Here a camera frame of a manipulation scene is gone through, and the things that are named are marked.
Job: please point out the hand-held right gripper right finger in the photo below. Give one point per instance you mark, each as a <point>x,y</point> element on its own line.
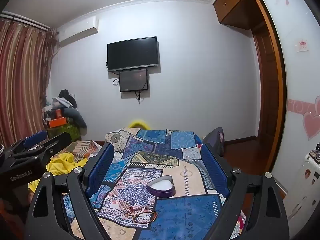
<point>215,170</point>

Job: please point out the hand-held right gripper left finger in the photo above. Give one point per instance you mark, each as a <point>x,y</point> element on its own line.
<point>100,170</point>

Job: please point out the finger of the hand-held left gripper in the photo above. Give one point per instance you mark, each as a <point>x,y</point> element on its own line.
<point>35,137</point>
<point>57,141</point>

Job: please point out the purple heart-shaped tin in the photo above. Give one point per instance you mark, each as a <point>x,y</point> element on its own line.
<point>161,187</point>

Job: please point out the green cloth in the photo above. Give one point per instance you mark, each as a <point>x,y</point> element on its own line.
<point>65,133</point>

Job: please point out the orange box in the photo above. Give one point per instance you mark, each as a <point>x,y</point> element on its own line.
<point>57,122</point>

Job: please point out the yellow cloth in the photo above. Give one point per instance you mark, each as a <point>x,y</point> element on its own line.
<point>62,162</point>

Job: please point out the patterned orange bedsheet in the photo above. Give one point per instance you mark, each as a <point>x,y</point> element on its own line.
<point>80,147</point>

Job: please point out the dark bag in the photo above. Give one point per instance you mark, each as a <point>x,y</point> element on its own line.
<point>215,140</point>

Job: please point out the pile of clothes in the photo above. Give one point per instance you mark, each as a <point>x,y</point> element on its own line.
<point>72,110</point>

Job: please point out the orange cloth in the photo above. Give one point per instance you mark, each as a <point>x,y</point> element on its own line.
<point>10,215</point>

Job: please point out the striped red curtain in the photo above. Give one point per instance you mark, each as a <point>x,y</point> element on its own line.
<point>22,80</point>

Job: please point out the yellow plastic object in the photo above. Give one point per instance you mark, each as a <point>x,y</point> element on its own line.
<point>137,123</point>

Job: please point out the patchwork printed blanket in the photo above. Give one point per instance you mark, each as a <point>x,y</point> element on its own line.
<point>175,217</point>

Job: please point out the white sticker-covered suitcase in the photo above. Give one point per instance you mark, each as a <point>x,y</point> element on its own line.
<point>302,187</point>

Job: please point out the white air conditioner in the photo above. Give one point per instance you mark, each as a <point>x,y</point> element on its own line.
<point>77,31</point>

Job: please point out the small paper notice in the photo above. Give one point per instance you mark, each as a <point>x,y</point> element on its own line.
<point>302,45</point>

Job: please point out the wooden overhead cabinet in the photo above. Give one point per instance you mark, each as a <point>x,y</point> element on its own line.
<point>235,5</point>

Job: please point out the small black wall monitor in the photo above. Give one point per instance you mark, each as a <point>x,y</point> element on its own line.
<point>133,80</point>

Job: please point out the pink heart wall sticker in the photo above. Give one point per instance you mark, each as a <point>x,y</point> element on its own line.
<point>311,125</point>

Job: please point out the large black wall television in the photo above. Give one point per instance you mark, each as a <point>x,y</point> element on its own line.
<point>133,53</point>

